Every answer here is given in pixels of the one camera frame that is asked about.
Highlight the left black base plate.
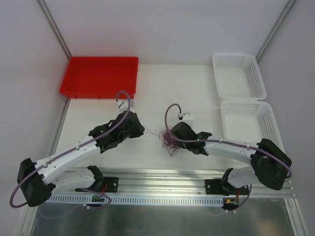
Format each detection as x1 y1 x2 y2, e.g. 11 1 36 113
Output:
75 176 119 193

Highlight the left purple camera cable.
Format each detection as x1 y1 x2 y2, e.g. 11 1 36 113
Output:
9 90 131 208

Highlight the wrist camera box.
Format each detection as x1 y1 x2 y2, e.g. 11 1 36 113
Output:
116 99 134 113
178 112 194 128

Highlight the white slotted cable duct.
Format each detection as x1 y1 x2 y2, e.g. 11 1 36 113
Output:
47 194 223 207

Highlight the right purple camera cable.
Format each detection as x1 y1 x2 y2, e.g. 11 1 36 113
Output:
164 103 293 178

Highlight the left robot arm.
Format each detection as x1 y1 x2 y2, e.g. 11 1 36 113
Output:
17 112 145 207

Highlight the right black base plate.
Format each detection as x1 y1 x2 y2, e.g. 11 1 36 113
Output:
204 179 249 196

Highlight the red plastic tray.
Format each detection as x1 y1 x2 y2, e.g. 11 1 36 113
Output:
60 57 139 99

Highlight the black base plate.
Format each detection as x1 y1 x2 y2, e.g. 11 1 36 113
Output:
75 176 119 193
204 179 249 196

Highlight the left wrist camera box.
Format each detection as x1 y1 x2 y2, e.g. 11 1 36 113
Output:
116 99 134 113

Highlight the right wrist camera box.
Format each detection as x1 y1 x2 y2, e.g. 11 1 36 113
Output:
178 112 194 128

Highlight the thin wire bundle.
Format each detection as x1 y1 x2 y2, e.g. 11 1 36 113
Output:
142 126 184 157

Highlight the aluminium mounting rail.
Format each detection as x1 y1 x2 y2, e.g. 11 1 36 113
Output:
50 168 296 199

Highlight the near white perforated basket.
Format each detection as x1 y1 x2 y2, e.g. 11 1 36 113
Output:
220 99 284 151

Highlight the far white perforated basket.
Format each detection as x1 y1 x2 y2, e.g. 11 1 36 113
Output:
212 53 267 101

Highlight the white perforated basket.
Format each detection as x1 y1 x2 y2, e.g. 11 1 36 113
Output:
212 53 267 101
220 99 284 151

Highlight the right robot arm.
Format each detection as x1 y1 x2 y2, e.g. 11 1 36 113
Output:
168 122 292 196

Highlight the purple camera cable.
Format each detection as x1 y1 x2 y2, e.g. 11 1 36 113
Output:
164 103 293 178
9 90 131 208

